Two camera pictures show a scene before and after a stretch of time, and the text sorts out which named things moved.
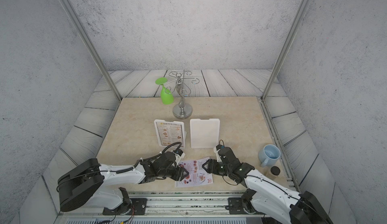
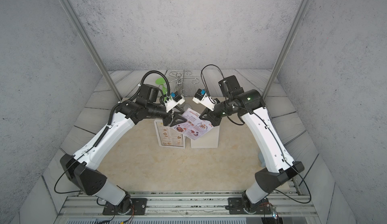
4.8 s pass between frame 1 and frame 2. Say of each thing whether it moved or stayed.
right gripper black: moved
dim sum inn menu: stayed
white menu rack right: stayed
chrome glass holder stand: stayed
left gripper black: moved
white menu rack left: stayed
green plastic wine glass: stayed
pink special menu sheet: moved
